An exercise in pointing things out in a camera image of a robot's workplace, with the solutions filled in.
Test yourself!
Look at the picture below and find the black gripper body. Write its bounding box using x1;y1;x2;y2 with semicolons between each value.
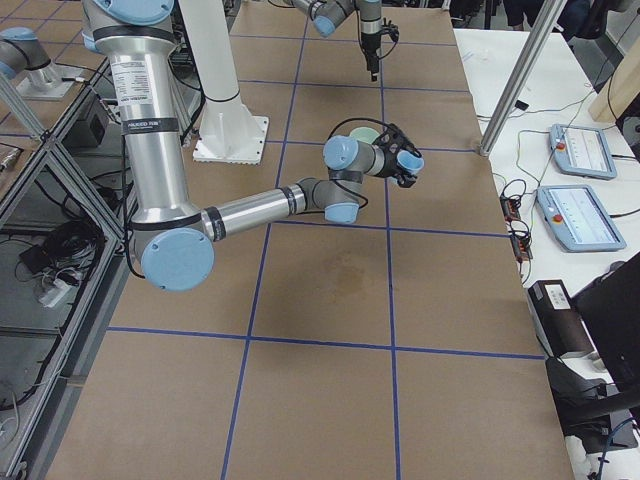
359;18;400;60
375;123;404;178

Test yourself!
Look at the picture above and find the light blue plastic cup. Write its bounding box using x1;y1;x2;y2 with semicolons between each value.
396;150;425;175

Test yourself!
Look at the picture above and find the green ceramic bowl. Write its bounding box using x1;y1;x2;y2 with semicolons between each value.
349;126;380;145

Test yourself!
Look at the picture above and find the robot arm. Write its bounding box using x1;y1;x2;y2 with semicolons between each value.
285;0;400;81
83;1;424;292

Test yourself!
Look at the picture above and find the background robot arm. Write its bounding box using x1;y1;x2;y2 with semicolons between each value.
1;27;84;101

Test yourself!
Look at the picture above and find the brown paper table cover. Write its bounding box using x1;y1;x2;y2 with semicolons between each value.
48;2;572;479

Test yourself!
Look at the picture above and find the near teach pendant tablet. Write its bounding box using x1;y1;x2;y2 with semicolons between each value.
536;185;627;253

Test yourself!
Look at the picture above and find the teach pendant tablet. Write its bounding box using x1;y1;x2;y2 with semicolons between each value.
549;124;617;180
536;185;627;253

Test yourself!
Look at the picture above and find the far teach pendant tablet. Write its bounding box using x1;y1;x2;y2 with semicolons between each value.
549;124;617;180

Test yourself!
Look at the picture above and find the black box with label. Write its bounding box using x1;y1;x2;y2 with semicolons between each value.
527;279;594;359

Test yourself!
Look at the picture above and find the black office chair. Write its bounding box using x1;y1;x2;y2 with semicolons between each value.
546;256;639;442

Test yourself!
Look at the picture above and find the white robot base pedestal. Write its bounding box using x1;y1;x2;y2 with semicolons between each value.
179;0;269;165

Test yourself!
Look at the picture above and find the aluminium frame post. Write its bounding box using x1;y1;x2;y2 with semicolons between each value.
478;0;566;157

